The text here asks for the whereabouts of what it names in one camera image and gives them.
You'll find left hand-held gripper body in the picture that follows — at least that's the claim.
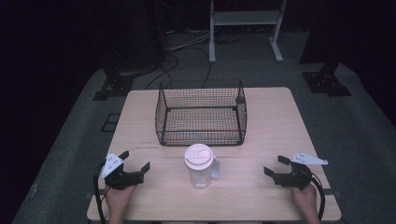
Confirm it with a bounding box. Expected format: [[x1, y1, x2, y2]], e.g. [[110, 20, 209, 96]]
[[101, 152, 145, 191]]

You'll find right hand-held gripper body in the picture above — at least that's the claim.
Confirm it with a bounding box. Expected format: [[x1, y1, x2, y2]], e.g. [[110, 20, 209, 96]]
[[273, 151, 329, 191]]

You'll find person's left hand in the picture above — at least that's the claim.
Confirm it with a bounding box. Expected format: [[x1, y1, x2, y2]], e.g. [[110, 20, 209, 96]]
[[105, 185, 137, 217]]

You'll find person's right hand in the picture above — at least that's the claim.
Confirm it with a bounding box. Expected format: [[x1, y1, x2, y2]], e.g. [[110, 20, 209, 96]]
[[290, 183, 319, 215]]

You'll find clear cup with white lid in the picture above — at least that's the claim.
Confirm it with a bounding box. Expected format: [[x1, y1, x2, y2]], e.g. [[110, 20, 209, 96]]
[[183, 143, 221, 190]]

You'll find black stand base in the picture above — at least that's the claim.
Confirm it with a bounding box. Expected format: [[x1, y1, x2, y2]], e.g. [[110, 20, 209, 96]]
[[92, 60, 138, 102], [299, 60, 353, 98]]

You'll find white metal stand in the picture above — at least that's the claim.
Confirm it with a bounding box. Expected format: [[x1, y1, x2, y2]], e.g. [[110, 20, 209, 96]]
[[208, 0, 288, 64]]

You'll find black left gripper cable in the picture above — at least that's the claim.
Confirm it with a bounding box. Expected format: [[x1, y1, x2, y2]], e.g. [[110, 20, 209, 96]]
[[92, 159, 109, 224]]

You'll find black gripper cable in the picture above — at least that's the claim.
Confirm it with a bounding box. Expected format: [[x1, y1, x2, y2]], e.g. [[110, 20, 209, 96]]
[[310, 173, 327, 221], [92, 159, 109, 224]]

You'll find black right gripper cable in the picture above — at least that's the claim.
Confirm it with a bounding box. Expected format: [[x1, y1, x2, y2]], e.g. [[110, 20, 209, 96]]
[[310, 173, 327, 221]]

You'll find black square floor frame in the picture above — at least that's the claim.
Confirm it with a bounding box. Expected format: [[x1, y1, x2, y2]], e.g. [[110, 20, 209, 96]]
[[100, 113, 121, 133]]

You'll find black wire mesh basket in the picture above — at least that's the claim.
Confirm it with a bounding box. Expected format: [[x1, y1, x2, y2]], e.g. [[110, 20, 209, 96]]
[[154, 79, 248, 147]]

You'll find black floor cable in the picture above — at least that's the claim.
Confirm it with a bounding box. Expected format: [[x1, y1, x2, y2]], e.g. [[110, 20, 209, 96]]
[[145, 46, 213, 91]]

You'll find grey floor cable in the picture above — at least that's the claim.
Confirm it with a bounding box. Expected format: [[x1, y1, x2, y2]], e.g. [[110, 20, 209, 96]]
[[167, 30, 213, 52]]

